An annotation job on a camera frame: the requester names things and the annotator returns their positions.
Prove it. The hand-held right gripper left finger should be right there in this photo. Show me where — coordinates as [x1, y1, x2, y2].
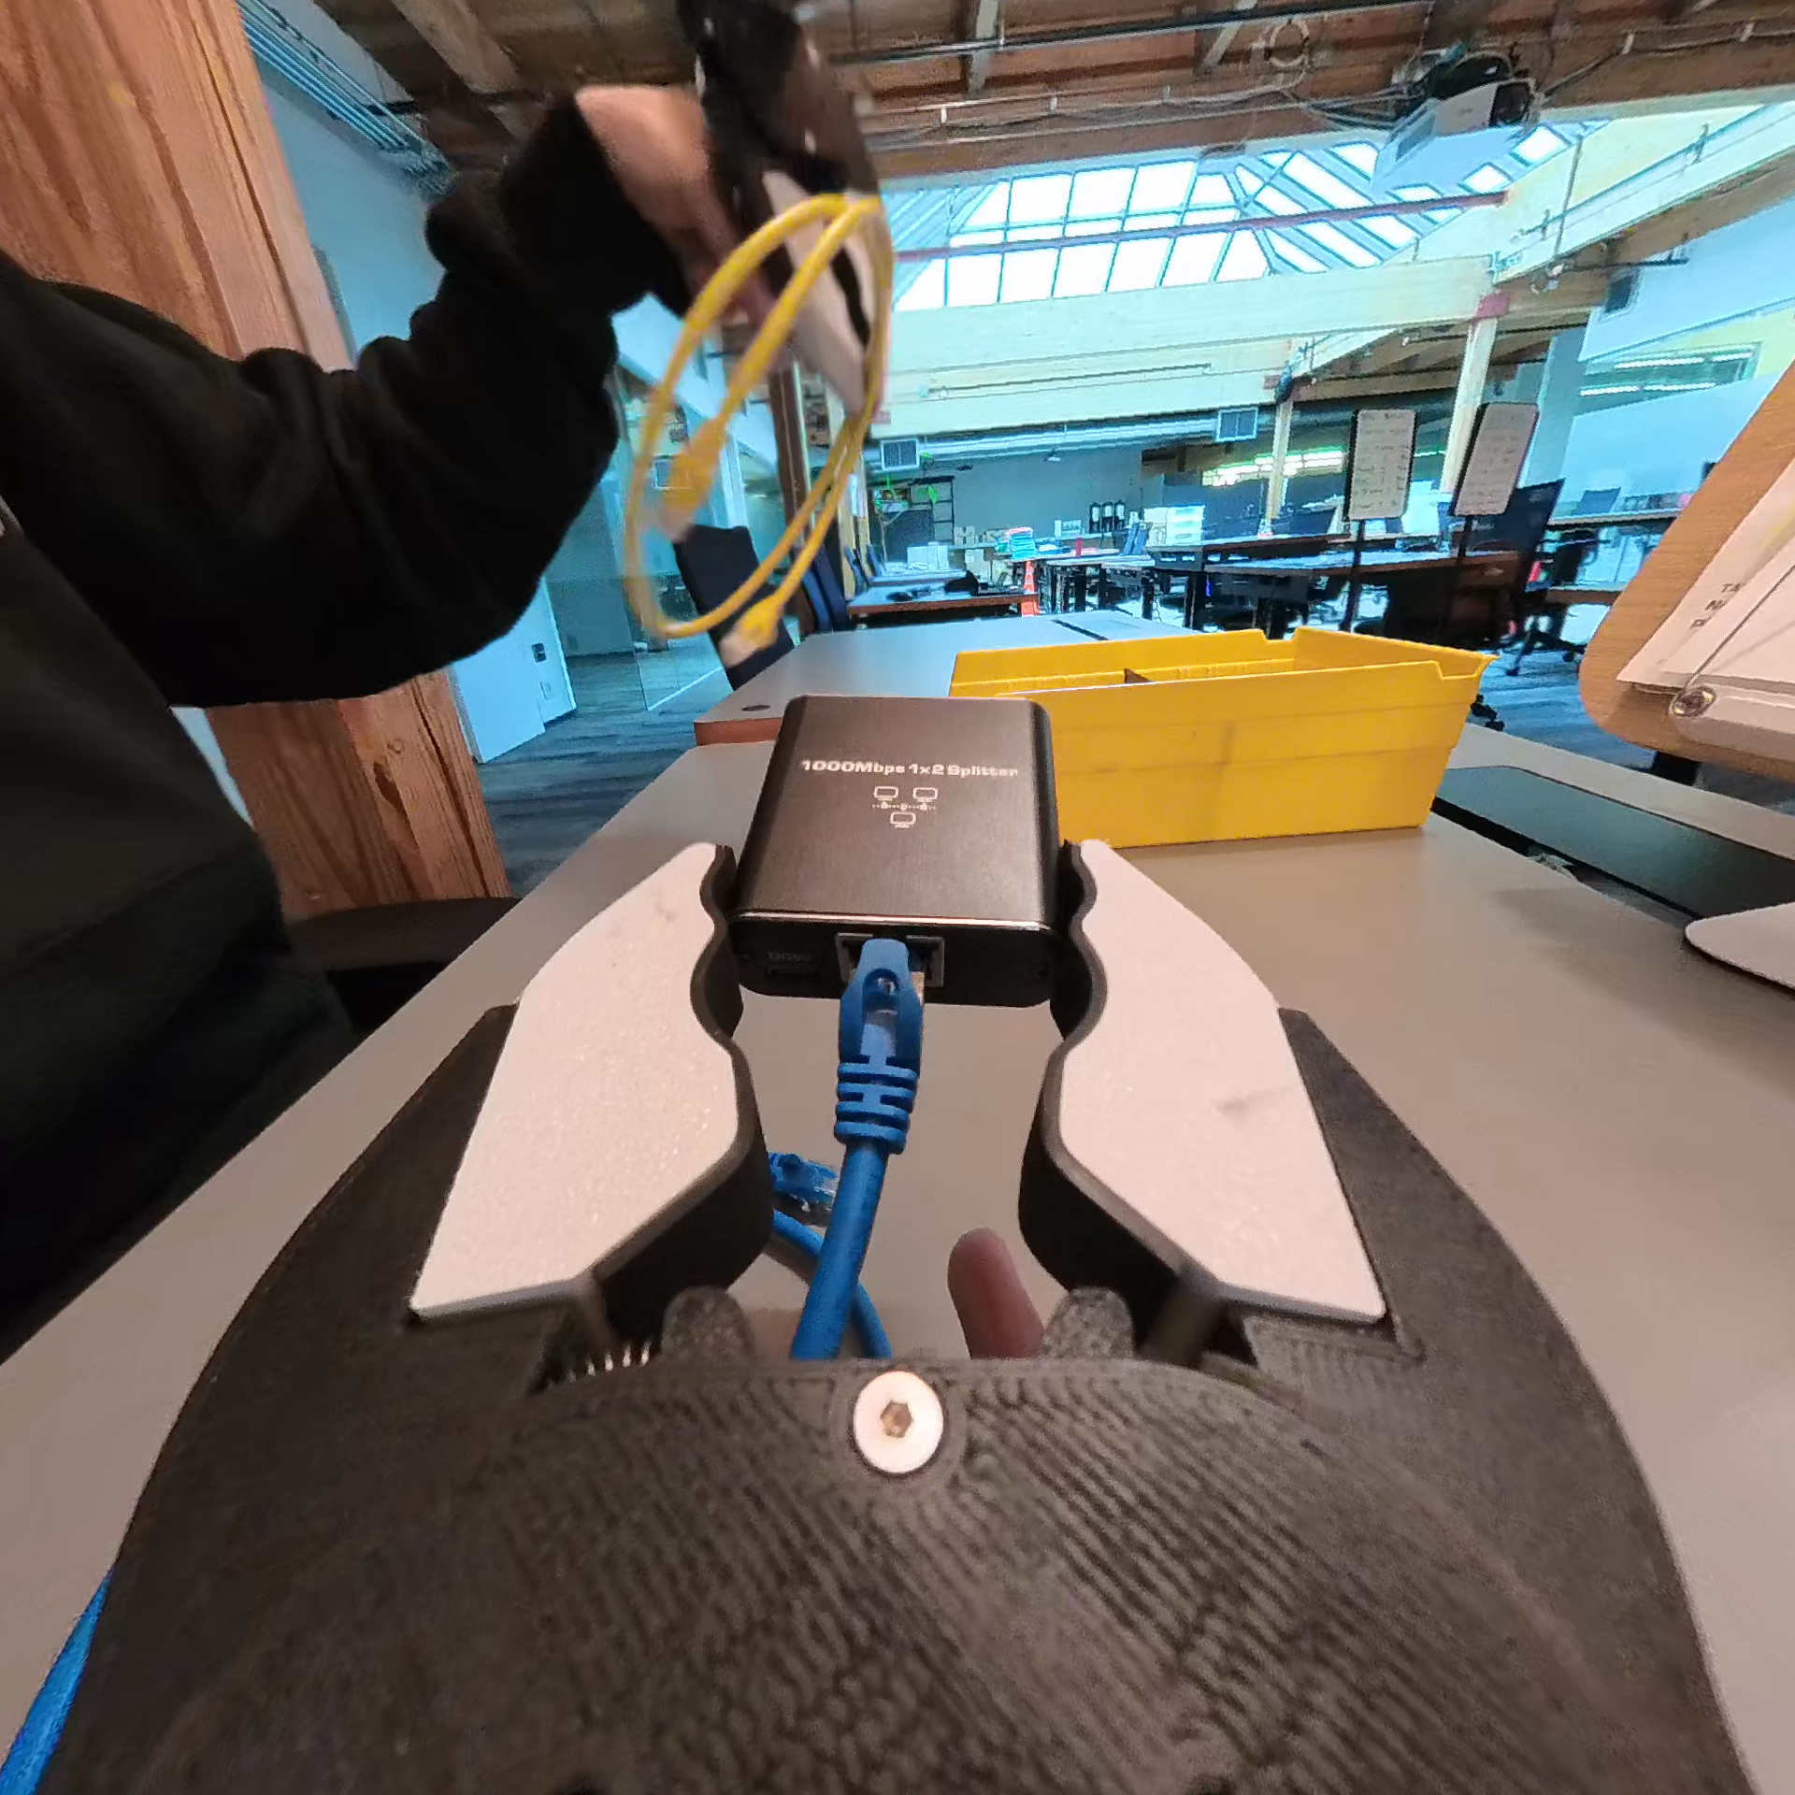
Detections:
[407, 838, 773, 1329]

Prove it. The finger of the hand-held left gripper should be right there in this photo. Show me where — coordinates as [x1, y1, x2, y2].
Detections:
[764, 165, 893, 427]

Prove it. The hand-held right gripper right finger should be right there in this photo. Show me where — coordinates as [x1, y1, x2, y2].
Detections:
[1017, 833, 1392, 1329]

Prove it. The yellow network cable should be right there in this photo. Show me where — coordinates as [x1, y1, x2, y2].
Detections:
[619, 193, 896, 655]

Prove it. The blue network cable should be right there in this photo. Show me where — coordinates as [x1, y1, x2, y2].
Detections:
[0, 934, 933, 1795]

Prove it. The black network splitter box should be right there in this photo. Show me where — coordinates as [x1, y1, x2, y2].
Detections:
[727, 693, 1071, 1010]

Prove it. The person's left forearm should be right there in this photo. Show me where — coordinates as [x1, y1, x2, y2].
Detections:
[0, 89, 692, 711]

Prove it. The person's left hand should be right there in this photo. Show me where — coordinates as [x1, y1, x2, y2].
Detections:
[569, 80, 793, 318]

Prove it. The person's right hand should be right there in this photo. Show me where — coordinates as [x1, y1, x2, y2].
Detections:
[944, 1225, 1049, 1363]

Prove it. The yellow plastic bin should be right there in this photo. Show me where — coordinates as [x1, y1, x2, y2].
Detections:
[944, 624, 1495, 854]

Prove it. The person's black clothed torso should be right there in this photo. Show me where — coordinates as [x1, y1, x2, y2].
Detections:
[0, 489, 353, 1370]

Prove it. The white board on stand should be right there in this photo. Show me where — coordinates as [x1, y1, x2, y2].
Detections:
[1349, 404, 1415, 527]
[1454, 401, 1536, 523]

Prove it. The white stand base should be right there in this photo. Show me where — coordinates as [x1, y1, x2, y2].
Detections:
[1681, 905, 1795, 987]

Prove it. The black office chair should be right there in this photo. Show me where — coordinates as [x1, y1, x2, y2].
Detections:
[1459, 476, 1596, 675]

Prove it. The wooden clipboard board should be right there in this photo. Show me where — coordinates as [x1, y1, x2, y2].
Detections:
[1575, 361, 1795, 790]

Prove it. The ceiling projector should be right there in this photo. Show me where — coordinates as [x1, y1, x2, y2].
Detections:
[1378, 40, 1549, 199]

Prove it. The wooden pillar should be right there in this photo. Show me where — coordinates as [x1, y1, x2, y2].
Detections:
[0, 0, 515, 925]

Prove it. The metal clipboard clip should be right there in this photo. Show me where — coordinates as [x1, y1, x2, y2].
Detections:
[1670, 666, 1795, 771]

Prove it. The printed paper sheet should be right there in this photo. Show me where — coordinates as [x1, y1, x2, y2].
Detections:
[1619, 458, 1795, 732]

